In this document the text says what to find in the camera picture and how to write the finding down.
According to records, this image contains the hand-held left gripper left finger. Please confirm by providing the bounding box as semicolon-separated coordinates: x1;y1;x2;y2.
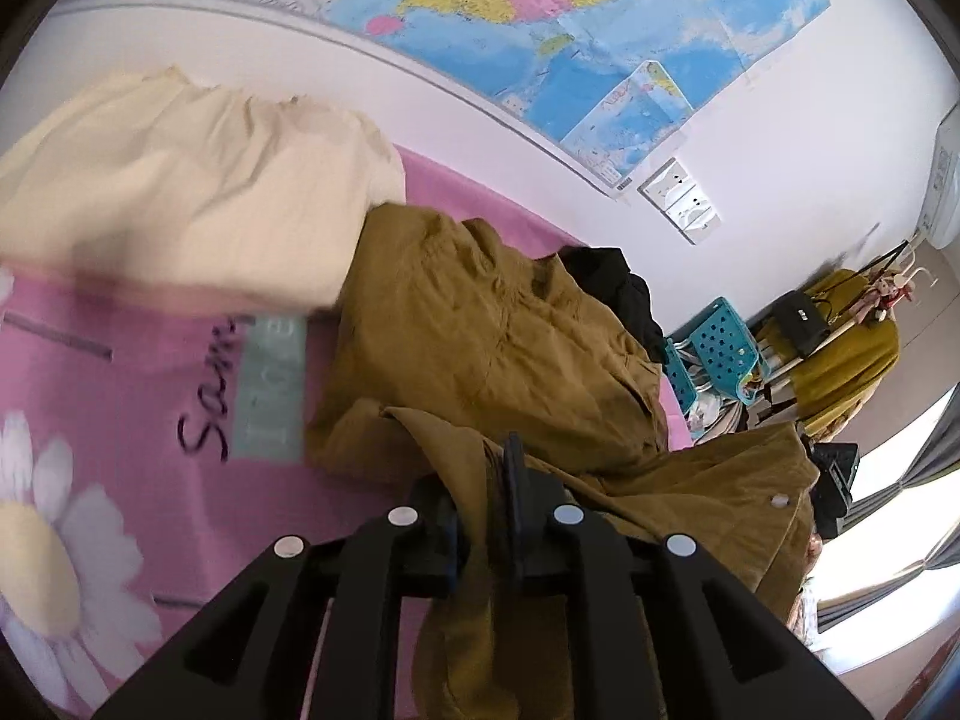
90;476;462;720

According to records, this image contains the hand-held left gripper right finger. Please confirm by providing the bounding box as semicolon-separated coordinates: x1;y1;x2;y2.
501;433;878;720

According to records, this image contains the olive green jacket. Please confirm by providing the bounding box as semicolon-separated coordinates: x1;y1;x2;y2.
304;204;823;720

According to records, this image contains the cream garment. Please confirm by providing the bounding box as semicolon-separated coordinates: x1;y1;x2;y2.
0;67;408;310

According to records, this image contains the grey curtain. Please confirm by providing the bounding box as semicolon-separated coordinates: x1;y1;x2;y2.
817;525;960;635
861;382;960;497

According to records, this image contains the mustard yellow hanging garment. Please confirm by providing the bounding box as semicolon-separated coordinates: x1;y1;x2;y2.
754;270;901;440

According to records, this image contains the black handbag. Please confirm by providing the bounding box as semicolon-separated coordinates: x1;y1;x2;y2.
772;291;830;359

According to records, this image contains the blue plastic storage rack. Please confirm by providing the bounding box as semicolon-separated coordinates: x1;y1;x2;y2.
664;298;767;422

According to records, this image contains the white coat rack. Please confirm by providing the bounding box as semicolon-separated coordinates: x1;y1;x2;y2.
765;240;940;407

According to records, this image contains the black garment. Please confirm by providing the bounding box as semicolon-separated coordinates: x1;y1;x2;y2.
561;247;668;347

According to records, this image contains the white air conditioner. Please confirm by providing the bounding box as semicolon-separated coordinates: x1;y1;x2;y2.
916;101;960;249

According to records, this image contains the pink daisy print bedsheet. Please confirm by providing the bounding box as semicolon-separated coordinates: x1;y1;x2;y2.
0;146;695;720

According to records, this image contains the white wall socket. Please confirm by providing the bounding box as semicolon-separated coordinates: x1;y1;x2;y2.
637;159;692;205
660;184;710;227

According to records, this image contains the colourful wall map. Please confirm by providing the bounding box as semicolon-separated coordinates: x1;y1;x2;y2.
112;0;832;200

